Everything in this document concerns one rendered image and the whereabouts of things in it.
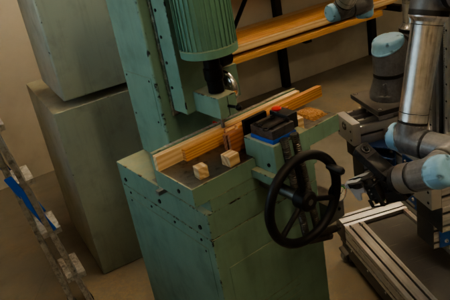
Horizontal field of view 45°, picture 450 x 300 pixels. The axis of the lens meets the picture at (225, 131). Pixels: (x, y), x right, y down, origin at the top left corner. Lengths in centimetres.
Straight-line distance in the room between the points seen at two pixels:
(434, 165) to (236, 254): 70
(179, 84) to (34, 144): 244
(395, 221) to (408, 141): 110
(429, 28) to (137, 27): 86
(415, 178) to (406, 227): 115
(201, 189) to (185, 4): 52
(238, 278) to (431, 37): 91
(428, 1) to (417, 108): 26
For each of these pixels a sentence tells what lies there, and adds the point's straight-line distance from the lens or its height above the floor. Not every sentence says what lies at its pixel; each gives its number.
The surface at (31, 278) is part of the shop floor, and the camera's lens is 305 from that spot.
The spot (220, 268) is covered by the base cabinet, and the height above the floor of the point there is 61.
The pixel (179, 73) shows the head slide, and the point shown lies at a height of 114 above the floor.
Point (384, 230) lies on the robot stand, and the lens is 246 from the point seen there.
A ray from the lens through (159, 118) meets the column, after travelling 183.
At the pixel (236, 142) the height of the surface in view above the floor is 93.
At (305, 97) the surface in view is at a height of 93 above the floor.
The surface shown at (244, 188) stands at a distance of 163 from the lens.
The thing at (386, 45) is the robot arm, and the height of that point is 103.
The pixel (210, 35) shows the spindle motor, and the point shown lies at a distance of 155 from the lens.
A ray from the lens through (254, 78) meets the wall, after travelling 460.
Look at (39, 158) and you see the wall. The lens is 409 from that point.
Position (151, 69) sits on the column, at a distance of 176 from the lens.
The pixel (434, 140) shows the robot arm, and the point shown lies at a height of 100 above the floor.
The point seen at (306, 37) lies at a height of 53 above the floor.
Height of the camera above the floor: 163
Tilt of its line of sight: 24 degrees down
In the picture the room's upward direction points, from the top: 10 degrees counter-clockwise
